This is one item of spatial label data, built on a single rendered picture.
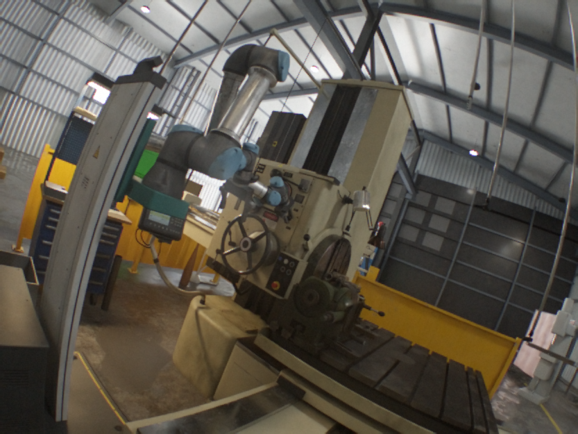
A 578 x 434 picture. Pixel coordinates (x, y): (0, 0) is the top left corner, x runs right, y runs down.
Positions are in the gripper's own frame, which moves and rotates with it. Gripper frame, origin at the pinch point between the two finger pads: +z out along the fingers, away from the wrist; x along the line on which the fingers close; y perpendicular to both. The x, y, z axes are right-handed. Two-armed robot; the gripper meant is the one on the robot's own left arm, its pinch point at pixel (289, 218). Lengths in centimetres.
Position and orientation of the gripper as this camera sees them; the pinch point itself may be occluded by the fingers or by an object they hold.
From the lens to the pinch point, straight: 186.1
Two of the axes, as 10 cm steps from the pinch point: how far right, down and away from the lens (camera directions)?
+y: 7.7, 3.0, -5.6
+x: 5.9, -6.6, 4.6
